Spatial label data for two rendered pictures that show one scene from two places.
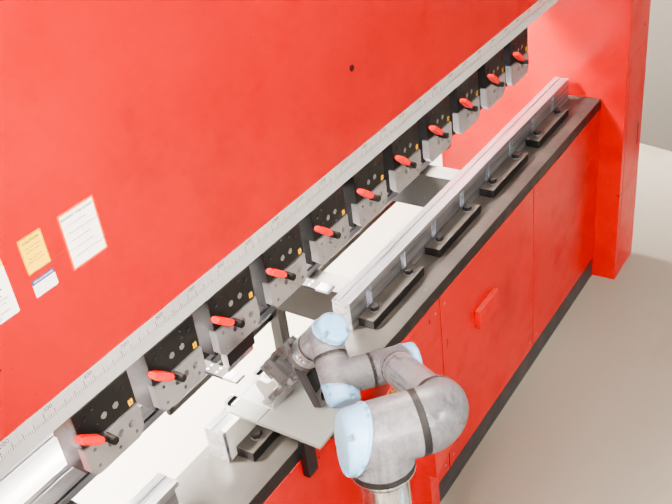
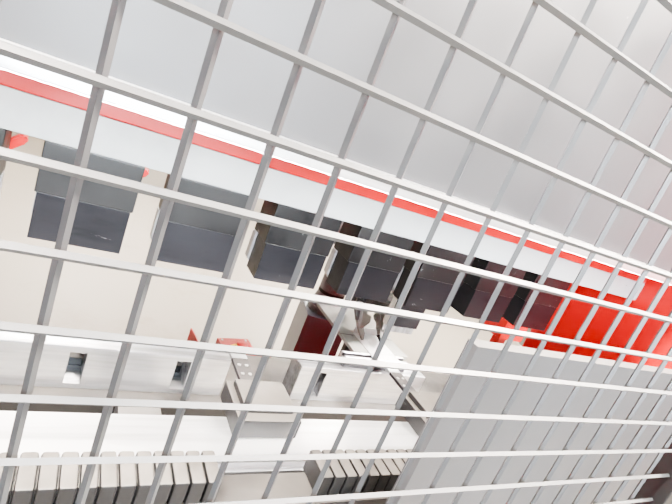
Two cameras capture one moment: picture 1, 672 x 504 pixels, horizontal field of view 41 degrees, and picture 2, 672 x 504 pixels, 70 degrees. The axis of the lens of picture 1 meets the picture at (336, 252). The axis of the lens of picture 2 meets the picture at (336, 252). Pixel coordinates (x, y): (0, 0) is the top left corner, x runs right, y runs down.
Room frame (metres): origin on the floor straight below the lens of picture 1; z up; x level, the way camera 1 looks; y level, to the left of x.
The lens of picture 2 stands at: (2.89, 0.50, 1.54)
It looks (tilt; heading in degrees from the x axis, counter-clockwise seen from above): 15 degrees down; 202
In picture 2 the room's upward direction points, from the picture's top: 22 degrees clockwise
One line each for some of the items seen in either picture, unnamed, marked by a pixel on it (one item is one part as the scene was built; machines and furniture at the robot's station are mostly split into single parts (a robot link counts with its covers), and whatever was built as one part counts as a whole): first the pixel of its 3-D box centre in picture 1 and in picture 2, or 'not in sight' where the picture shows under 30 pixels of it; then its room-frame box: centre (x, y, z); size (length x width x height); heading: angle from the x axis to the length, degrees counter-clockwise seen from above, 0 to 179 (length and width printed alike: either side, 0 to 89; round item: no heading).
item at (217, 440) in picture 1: (264, 395); (356, 380); (1.74, 0.23, 0.92); 0.39 x 0.06 x 0.10; 143
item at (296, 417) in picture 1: (295, 405); (359, 329); (1.61, 0.15, 1.00); 0.26 x 0.18 x 0.01; 53
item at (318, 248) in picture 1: (318, 223); (291, 241); (2.00, 0.04, 1.26); 0.15 x 0.09 x 0.17; 143
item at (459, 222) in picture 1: (453, 228); not in sight; (2.47, -0.39, 0.89); 0.30 x 0.05 x 0.03; 143
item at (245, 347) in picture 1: (237, 345); (403, 316); (1.70, 0.26, 1.13); 0.10 x 0.02 x 0.10; 143
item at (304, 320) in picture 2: not in sight; (293, 386); (1.10, -0.17, 0.39); 0.18 x 0.18 x 0.78; 40
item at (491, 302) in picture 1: (487, 308); not in sight; (2.42, -0.48, 0.59); 0.15 x 0.02 x 0.07; 143
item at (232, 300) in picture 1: (221, 308); (430, 273); (1.68, 0.28, 1.26); 0.15 x 0.09 x 0.17; 143
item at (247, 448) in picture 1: (281, 415); not in sight; (1.70, 0.19, 0.89); 0.30 x 0.05 x 0.03; 143
